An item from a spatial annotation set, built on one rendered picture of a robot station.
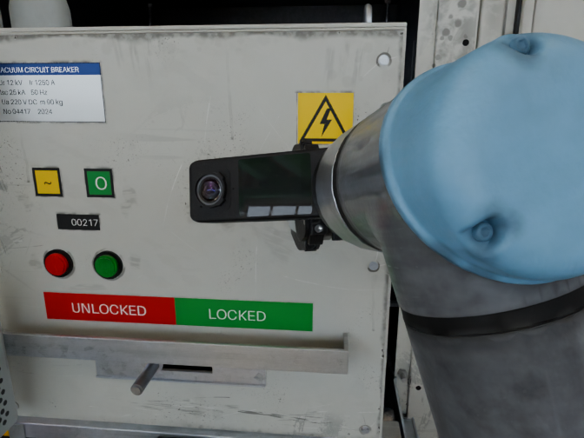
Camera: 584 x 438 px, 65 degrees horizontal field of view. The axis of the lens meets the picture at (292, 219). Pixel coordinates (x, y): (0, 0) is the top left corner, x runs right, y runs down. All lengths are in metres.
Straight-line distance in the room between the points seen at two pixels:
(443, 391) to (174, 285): 0.40
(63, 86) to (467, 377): 0.48
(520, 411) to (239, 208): 0.21
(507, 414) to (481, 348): 0.02
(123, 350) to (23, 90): 0.30
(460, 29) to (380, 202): 0.48
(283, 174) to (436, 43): 0.37
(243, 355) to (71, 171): 0.27
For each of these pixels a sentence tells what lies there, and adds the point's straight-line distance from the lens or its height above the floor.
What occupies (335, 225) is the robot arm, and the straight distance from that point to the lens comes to 0.25.
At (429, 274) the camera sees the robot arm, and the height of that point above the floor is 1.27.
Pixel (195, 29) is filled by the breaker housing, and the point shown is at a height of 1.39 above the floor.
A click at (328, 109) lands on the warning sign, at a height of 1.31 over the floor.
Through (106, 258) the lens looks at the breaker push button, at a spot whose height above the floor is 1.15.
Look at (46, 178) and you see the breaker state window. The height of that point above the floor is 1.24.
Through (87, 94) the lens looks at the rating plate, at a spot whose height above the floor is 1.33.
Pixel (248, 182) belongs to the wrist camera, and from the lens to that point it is 0.31.
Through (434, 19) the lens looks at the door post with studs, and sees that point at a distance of 0.64.
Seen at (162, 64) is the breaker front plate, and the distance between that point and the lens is 0.50.
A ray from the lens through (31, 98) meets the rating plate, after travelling 0.57.
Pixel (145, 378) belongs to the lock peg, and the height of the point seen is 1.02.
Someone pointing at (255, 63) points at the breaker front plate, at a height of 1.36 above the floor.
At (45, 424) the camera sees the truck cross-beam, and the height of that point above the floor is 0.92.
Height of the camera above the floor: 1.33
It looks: 15 degrees down
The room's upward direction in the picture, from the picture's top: straight up
